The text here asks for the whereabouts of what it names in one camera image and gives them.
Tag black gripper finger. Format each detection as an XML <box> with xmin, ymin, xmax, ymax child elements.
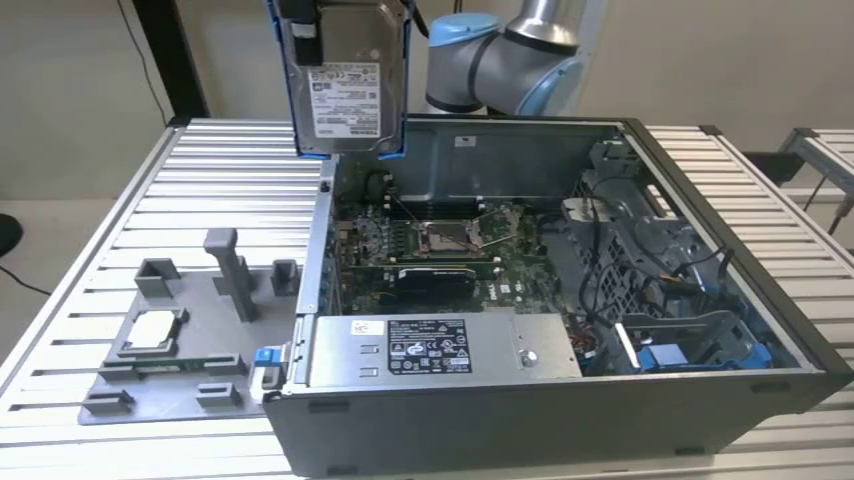
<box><xmin>275</xmin><ymin>0</ymin><xmax>327</xmax><ymax>67</ymax></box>

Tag green RAM stick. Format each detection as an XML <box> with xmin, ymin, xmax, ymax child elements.
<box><xmin>130</xmin><ymin>355</ymin><xmax>226</xmax><ymax>372</ymax></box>

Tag black chair base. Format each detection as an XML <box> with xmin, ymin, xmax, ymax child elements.
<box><xmin>0</xmin><ymin>213</ymin><xmax>23</xmax><ymax>257</ymax></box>

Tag black upright post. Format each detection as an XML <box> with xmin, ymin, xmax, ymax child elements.
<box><xmin>131</xmin><ymin>0</ymin><xmax>213</xmax><ymax>126</ymax></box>

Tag green motherboard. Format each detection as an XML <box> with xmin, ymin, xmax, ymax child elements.
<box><xmin>330</xmin><ymin>164</ymin><xmax>575</xmax><ymax>316</ymax></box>

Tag black power wire coloured strands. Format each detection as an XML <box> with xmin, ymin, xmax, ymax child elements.
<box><xmin>640</xmin><ymin>264</ymin><xmax>709</xmax><ymax>321</ymax></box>

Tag grey power supply box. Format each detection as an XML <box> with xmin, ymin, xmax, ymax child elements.
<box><xmin>307</xmin><ymin>313</ymin><xmax>584</xmax><ymax>387</ymax></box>

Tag black graphics card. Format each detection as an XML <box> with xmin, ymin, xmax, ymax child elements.
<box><xmin>393</xmin><ymin>266</ymin><xmax>479</xmax><ymax>303</ymax></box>

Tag silver CPU chip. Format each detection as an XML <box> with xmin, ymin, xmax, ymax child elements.
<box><xmin>126</xmin><ymin>309</ymin><xmax>183</xmax><ymax>347</ymax></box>

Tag blue plastic bay insert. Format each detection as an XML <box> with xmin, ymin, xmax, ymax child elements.
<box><xmin>634</xmin><ymin>343</ymin><xmax>690</xmax><ymax>374</ymax></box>

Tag black open PC case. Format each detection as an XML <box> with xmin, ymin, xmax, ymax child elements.
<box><xmin>263</xmin><ymin>113</ymin><xmax>844</xmax><ymax>476</ymax></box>

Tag CPU socket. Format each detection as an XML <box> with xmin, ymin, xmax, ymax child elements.
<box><xmin>413</xmin><ymin>219</ymin><xmax>482</xmax><ymax>254</ymax></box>

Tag slatted metal side table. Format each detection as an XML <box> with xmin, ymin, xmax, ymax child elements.
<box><xmin>777</xmin><ymin>127</ymin><xmax>854</xmax><ymax>201</ymax></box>

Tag grey parts rack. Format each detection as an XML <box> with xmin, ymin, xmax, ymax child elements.
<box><xmin>78</xmin><ymin>228</ymin><xmax>302</xmax><ymax>426</ymax></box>

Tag hard disk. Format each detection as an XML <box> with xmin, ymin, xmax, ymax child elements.
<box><xmin>266</xmin><ymin>0</ymin><xmax>410</xmax><ymax>162</ymax></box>

